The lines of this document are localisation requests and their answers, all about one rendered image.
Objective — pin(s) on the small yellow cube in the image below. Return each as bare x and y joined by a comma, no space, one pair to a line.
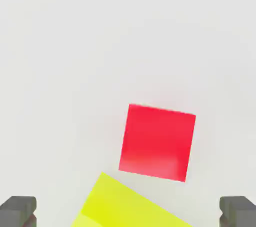
120,205

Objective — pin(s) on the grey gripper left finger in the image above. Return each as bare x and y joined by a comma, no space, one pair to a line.
16,211

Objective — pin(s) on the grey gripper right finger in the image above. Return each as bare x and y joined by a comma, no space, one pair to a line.
240,211

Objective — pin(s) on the small red cube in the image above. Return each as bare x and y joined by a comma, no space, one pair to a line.
158,141

